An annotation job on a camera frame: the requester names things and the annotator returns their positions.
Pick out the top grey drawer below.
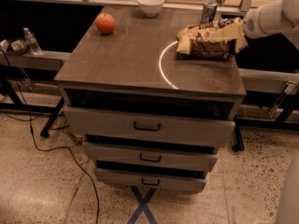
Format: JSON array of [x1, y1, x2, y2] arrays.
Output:
[[64, 106, 235, 147]]

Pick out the black floor cable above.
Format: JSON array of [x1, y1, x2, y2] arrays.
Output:
[[0, 47, 100, 224]]

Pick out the grey drawer cabinet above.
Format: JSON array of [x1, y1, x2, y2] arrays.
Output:
[[55, 6, 246, 180]]

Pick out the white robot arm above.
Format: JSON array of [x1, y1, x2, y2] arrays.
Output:
[[243, 0, 299, 39]]

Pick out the grey side bench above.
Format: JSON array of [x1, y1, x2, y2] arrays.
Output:
[[0, 50, 70, 71]]

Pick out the small bowl on shelf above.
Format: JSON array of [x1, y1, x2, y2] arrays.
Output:
[[7, 39, 28, 55]]

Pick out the grey drawer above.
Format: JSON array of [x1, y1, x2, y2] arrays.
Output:
[[94, 168, 206, 193], [64, 106, 235, 147], [83, 142, 218, 172]]

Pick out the bottom grey drawer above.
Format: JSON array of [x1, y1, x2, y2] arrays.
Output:
[[94, 168, 206, 193]]

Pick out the clear plastic water bottle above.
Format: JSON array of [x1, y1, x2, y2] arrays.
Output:
[[23, 27, 42, 55]]

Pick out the orange fruit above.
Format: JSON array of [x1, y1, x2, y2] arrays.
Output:
[[95, 13, 115, 35]]

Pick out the middle grey drawer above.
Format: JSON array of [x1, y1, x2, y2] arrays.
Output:
[[83, 142, 218, 172]]

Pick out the white bowl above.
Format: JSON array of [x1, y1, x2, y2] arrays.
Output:
[[137, 0, 164, 17]]

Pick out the silver redbull can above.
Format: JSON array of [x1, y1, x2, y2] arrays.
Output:
[[200, 1, 218, 23]]

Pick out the brown sea salt chip bag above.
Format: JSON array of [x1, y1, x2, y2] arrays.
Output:
[[177, 17, 248, 60]]

